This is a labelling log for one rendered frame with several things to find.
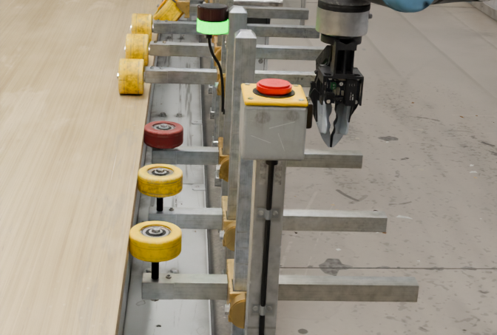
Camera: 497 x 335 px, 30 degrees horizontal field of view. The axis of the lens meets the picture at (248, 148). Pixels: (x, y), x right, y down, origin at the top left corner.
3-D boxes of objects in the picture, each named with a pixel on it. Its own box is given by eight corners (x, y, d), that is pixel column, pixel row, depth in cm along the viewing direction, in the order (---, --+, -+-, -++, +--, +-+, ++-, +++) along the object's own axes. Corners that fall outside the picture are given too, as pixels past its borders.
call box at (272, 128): (296, 146, 110) (301, 83, 108) (303, 168, 104) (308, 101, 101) (238, 145, 110) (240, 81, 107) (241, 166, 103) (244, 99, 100)
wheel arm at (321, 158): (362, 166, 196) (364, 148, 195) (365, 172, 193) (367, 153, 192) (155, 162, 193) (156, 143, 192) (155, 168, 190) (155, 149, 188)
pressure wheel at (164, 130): (182, 170, 196) (183, 118, 193) (182, 184, 189) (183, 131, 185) (144, 169, 196) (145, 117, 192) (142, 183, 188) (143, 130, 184)
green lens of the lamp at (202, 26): (227, 27, 181) (227, 16, 181) (228, 34, 176) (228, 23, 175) (196, 26, 181) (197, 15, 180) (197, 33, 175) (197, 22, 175)
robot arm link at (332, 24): (313, 1, 163) (367, 3, 163) (311, 29, 164) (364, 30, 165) (321, 12, 154) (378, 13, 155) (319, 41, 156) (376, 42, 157)
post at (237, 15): (236, 231, 195) (246, 4, 179) (237, 238, 192) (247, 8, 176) (219, 231, 195) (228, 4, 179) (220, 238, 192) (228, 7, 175)
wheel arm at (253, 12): (307, 18, 286) (308, 8, 285) (308, 19, 283) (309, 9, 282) (188, 13, 283) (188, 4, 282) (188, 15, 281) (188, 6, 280)
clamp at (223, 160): (240, 159, 198) (241, 137, 196) (244, 183, 185) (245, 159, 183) (214, 158, 197) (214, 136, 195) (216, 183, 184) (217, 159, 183)
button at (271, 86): (289, 92, 106) (290, 78, 106) (293, 103, 103) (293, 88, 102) (254, 92, 106) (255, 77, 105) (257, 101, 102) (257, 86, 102)
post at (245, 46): (242, 283, 171) (255, 28, 155) (243, 293, 168) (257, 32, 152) (223, 283, 171) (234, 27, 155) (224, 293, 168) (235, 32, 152)
